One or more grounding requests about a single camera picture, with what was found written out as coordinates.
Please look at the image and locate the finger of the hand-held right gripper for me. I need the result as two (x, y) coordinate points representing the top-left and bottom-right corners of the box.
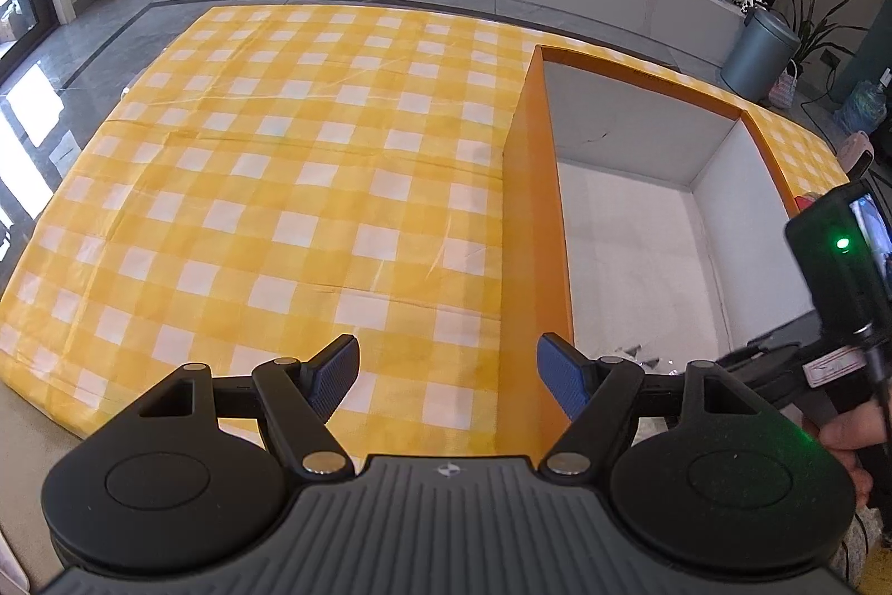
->
(721, 338), (815, 390)

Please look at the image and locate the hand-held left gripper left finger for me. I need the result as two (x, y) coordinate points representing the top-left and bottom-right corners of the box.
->
(131, 335), (362, 483)

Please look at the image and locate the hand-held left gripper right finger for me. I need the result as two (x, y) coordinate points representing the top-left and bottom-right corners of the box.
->
(536, 333), (771, 479)

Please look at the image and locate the orange cardboard box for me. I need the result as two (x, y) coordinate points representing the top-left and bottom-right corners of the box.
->
(496, 44), (804, 458)

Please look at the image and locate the person's right hand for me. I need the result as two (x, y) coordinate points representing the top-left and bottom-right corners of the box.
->
(818, 398), (876, 509)

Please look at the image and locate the pale pink appliance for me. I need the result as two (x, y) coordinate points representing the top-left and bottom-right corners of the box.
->
(836, 130), (876, 179)

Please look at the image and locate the blue water bottle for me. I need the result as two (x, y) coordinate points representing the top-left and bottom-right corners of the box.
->
(832, 79), (892, 137)

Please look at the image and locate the small pink white bag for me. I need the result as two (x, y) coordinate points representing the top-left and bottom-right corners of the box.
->
(767, 60), (799, 112)

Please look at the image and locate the yellow checked blanket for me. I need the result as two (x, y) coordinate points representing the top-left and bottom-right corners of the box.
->
(0, 2), (855, 437)

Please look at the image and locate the grey trash bin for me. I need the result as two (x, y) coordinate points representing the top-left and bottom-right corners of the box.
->
(720, 7), (803, 105)

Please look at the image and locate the green potted plant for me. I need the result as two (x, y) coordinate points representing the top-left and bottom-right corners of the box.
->
(779, 0), (869, 103)

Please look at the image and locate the white paper sheet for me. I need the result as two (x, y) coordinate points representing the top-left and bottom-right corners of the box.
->
(51, 138), (82, 179)

